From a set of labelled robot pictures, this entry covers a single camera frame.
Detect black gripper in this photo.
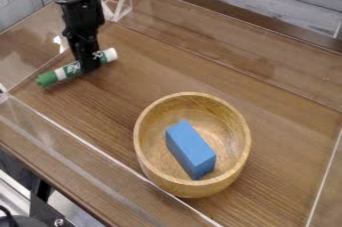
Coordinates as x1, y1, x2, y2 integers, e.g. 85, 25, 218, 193
55, 0, 105, 72

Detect green Expo marker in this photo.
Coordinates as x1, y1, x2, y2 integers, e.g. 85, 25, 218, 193
36, 48, 118, 87

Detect brown wooden bowl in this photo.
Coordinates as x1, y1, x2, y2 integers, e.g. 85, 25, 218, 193
134, 92, 253, 198

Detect clear acrylic tray walls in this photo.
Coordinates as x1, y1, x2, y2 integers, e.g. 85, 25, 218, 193
0, 0, 342, 227

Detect blue rectangular block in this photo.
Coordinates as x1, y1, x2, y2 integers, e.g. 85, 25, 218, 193
166, 120, 217, 180

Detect black metal table bracket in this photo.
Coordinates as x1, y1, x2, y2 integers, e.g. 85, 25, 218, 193
30, 180, 77, 227

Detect black cable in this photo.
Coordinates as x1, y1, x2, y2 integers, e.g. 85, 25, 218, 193
0, 204, 22, 227

